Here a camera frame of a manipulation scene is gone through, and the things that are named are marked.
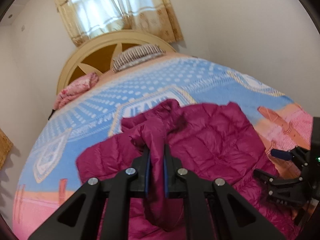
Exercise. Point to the blue and pink bed blanket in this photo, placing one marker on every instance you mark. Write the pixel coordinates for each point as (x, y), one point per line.
(50, 176)

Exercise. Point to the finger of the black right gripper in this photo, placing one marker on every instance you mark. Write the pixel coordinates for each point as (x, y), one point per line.
(283, 155)
(264, 176)

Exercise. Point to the striped pillow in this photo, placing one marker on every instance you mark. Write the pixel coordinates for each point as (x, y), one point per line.
(136, 55)

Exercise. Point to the beige floral window curtain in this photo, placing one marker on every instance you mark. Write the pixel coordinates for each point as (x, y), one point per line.
(87, 19)

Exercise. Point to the magenta quilted puffer jacket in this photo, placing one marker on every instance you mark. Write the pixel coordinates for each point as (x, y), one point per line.
(210, 140)

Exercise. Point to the black camera box green light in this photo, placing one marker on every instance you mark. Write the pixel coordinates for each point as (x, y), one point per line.
(315, 141)

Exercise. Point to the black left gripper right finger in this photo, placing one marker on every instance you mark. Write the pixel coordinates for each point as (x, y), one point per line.
(213, 209)

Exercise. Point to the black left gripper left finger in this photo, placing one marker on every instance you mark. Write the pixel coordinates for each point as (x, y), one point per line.
(99, 209)

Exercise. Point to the beige side window curtain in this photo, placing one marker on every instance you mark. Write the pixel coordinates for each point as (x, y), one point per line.
(5, 147)

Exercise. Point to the pink floral folded quilt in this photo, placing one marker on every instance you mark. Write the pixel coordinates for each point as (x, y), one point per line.
(75, 90)

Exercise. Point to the cream wooden headboard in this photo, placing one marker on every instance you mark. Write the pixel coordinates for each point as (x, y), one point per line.
(97, 54)

